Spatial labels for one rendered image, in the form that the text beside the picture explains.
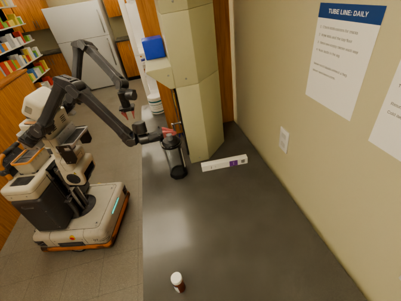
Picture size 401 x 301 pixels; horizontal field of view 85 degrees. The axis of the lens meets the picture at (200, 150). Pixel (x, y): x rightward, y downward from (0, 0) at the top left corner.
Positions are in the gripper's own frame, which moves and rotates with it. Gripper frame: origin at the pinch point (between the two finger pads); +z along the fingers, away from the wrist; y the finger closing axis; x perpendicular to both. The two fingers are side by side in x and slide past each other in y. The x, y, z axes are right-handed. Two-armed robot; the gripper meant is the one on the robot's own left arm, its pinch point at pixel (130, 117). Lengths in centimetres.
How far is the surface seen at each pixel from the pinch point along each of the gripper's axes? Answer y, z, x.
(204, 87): 47, -28, -42
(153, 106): 15.8, 8.1, 29.7
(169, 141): 24, -8, -54
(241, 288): 37, 15, -117
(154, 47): 28, -47, -26
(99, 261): -61, 110, -32
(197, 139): 39, -1, -46
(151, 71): 24, -41, -46
